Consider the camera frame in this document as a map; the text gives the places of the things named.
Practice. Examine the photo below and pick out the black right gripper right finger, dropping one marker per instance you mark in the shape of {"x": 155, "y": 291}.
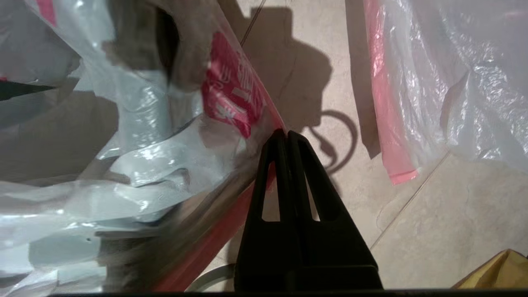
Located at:
{"x": 338, "y": 247}

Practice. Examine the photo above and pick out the white red-printed plastic bag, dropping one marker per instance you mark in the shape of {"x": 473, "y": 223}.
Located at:
{"x": 144, "y": 165}

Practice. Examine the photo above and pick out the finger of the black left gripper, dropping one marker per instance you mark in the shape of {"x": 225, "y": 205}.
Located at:
{"x": 20, "y": 90}

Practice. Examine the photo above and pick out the yellow fabric bag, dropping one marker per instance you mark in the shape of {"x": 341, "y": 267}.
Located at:
{"x": 503, "y": 272}

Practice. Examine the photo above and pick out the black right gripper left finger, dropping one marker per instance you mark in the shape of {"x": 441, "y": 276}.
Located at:
{"x": 268, "y": 247}

